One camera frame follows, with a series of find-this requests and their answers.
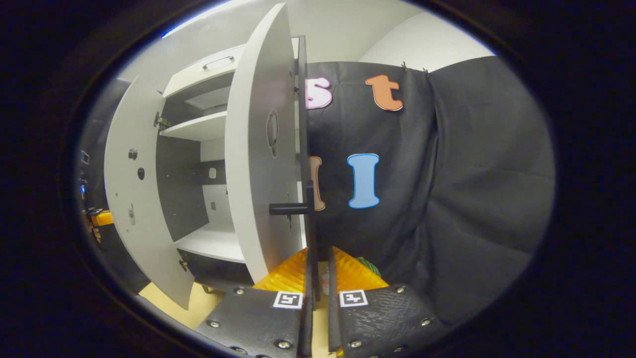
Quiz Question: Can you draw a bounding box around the white cabinet drawer front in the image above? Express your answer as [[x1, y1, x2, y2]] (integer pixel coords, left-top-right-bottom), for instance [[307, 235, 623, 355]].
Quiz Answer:
[[162, 37, 301, 99]]

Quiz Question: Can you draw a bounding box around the white double-door shoe cabinet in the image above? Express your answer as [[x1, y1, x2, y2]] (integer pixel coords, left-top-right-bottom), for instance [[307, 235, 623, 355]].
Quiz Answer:
[[155, 37, 309, 294]]

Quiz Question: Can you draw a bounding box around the green cord bundle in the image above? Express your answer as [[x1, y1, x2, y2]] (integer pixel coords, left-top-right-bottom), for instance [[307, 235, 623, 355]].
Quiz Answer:
[[357, 256, 382, 278]]

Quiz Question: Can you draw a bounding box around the black door handle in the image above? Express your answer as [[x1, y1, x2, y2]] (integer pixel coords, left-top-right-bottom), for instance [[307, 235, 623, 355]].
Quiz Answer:
[[269, 185, 318, 215]]

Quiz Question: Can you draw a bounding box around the ceiling light strip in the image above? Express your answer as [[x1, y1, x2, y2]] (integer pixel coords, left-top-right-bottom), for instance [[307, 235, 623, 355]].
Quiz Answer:
[[161, 0, 237, 39]]

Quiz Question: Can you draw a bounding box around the white door with headphone sticker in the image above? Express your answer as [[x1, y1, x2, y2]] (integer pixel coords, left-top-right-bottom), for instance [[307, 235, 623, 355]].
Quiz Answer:
[[225, 2, 318, 285]]

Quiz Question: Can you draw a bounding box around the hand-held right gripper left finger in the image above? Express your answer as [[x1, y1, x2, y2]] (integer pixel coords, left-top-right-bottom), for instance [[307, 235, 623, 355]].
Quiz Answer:
[[195, 247, 315, 358]]

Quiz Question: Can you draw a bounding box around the white door with camera sticker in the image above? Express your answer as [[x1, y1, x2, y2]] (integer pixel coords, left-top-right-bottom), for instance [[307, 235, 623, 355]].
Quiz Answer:
[[103, 75, 195, 310]]

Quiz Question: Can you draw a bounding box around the white cabinet shelf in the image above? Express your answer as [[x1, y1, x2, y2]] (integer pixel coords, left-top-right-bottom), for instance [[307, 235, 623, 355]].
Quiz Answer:
[[160, 110, 228, 142]]

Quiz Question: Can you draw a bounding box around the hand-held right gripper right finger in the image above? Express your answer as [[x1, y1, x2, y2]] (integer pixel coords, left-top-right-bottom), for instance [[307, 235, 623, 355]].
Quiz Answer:
[[327, 246, 448, 358]]

